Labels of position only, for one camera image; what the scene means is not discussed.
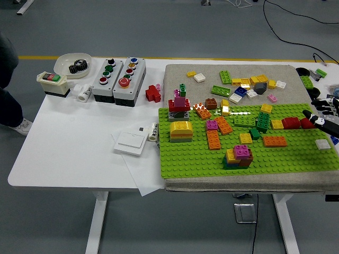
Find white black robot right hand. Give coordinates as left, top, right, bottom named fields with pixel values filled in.
left=302, top=96, right=339, bottom=139

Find orange long brick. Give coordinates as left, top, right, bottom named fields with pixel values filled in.
left=192, top=103, right=212, bottom=120
left=214, top=115, right=234, bottom=135
left=262, top=135, right=288, bottom=148
left=206, top=129, right=222, bottom=151

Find dark green tall brick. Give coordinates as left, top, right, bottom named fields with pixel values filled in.
left=256, top=111, right=271, bottom=134

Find dark grey brick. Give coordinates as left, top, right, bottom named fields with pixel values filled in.
left=254, top=82, right=268, bottom=95

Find light green long brick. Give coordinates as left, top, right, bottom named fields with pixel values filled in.
left=233, top=115, right=257, bottom=128

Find yellow long brick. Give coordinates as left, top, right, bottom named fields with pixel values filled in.
left=231, top=77, right=251, bottom=86

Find yellow rounded brick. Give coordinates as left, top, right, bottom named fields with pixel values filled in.
left=169, top=120, right=194, bottom=134

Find grey base brick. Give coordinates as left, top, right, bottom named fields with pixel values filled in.
left=168, top=110, right=191, bottom=122

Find red wide brick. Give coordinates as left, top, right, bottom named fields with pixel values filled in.
left=168, top=98, right=191, bottom=112

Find red brick cluster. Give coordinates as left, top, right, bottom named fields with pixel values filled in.
left=145, top=84, right=162, bottom=103

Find light green long plate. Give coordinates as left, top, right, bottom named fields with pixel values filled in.
left=211, top=85, right=231, bottom=96

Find white table leg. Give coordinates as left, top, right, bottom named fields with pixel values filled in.
left=85, top=190, right=110, bottom=254
left=272, top=194, right=301, bottom=254

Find metal floor socket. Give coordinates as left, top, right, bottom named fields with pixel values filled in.
left=233, top=203, right=257, bottom=224

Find green studded baseplate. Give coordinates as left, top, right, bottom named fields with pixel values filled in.
left=158, top=103, right=339, bottom=178

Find orange grey layered bricks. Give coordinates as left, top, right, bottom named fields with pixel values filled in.
left=169, top=132, right=193, bottom=143

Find grey-brown mat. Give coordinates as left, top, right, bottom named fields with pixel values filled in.
left=162, top=64, right=339, bottom=193

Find white labelled tube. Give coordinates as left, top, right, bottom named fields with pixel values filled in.
left=147, top=122, right=159, bottom=142

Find white paper sheet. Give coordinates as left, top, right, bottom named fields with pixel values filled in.
left=110, top=132, right=166, bottom=197

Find grey emergency-stop control box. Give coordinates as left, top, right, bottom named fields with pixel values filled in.
left=112, top=57, right=147, bottom=107

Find grey four-button control box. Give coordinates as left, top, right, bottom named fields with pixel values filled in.
left=92, top=58, right=124, bottom=103

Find white pipe fitting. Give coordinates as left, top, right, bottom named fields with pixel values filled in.
left=73, top=84, right=93, bottom=102

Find black gear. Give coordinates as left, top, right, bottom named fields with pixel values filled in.
left=68, top=63, right=83, bottom=75
left=74, top=59, right=90, bottom=71

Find white bowl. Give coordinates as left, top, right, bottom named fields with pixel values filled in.
left=53, top=52, right=93, bottom=79

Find person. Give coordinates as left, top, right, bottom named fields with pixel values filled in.
left=0, top=31, right=34, bottom=136

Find white table foot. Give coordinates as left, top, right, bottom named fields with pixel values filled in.
left=16, top=0, right=35, bottom=15

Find black floor cable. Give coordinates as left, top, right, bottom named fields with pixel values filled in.
left=263, top=0, right=339, bottom=65

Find black hanging cable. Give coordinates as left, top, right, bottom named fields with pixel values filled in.
left=250, top=194, right=260, bottom=254

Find white floor cable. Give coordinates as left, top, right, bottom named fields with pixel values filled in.
left=227, top=0, right=255, bottom=8

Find white wall switch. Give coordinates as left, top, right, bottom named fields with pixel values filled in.
left=113, top=131, right=149, bottom=157

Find beige red-green switch box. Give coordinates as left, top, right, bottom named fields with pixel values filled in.
left=36, top=71, right=72, bottom=98

